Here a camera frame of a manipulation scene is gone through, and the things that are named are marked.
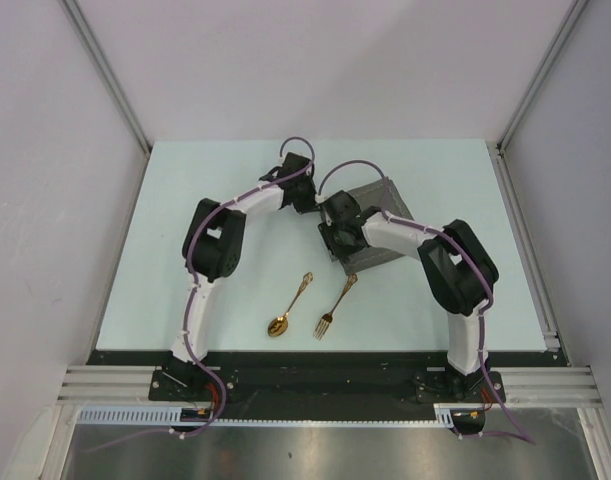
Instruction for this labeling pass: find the grey cloth napkin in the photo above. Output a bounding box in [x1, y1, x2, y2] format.
[329, 174, 419, 276]

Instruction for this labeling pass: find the gold fork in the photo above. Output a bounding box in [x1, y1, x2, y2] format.
[313, 273, 358, 340]

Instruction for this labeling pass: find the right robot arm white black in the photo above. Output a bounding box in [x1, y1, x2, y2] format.
[318, 191, 499, 401]

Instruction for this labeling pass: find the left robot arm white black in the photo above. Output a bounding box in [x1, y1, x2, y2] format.
[161, 152, 315, 400]

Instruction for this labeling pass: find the gold spoon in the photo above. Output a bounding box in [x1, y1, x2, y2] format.
[267, 272, 314, 338]

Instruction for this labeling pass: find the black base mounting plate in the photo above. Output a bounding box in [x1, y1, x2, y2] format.
[87, 350, 568, 422]

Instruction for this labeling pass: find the right aluminium side rail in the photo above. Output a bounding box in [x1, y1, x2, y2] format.
[487, 142, 565, 352]

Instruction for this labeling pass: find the front aluminium frame rail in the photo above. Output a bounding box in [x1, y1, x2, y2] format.
[58, 366, 603, 408]

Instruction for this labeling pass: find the white slotted cable duct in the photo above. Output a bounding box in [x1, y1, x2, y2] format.
[77, 403, 486, 430]

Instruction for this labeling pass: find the left aluminium frame post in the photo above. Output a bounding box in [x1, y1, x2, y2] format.
[58, 0, 153, 157]

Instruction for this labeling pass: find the aluminium frame post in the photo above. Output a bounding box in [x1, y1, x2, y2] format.
[496, 0, 592, 153]
[58, 0, 153, 157]

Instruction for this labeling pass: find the right aluminium frame post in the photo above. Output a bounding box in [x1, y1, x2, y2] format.
[496, 0, 592, 153]

